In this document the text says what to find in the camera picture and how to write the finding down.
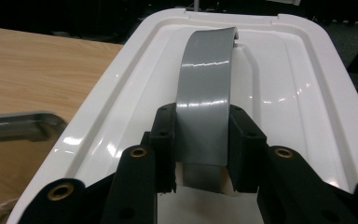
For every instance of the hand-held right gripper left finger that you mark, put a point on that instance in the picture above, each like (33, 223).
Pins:
(163, 149)

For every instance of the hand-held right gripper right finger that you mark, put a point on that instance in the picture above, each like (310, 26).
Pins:
(245, 149)

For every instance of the clear plastic container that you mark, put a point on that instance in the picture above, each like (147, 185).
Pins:
(18, 124)

